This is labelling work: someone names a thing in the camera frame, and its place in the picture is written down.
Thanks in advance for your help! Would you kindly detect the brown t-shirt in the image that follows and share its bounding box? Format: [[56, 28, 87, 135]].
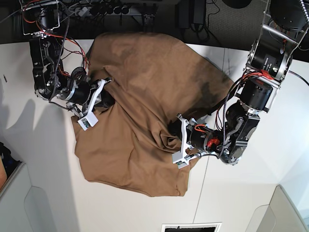
[[71, 33, 232, 197]]

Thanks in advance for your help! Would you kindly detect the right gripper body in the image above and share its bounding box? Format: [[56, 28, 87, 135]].
[[57, 78, 111, 118]]

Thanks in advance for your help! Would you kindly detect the left grey chair back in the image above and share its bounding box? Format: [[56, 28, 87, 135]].
[[0, 162, 57, 232]]

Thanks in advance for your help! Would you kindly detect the white power strip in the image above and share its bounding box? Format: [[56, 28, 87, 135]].
[[68, 5, 90, 17]]

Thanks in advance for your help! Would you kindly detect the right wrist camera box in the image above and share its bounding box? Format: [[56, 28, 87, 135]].
[[77, 112, 98, 131]]

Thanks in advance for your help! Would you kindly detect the grey chair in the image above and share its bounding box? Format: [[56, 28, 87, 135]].
[[0, 162, 57, 232], [246, 185, 309, 232]]

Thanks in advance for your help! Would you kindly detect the black power adapter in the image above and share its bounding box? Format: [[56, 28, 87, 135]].
[[175, 0, 206, 29]]

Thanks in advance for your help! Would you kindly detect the right grey chair back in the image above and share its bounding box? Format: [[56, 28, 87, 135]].
[[246, 185, 309, 232]]

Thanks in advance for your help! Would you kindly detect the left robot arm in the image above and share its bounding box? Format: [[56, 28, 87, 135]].
[[171, 0, 309, 168]]

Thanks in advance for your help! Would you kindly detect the white framed floor vent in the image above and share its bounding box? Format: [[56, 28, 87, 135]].
[[161, 222, 222, 232]]

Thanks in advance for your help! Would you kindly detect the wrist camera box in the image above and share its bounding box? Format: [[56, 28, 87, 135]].
[[77, 112, 98, 131], [172, 151, 189, 169]]

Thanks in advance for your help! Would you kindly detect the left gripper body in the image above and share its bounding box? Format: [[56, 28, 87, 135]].
[[176, 114, 220, 157]]

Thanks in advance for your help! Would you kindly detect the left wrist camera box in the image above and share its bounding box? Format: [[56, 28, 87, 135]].
[[172, 151, 189, 169]]

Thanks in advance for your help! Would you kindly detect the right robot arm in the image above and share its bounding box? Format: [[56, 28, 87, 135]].
[[20, 0, 115, 118]]

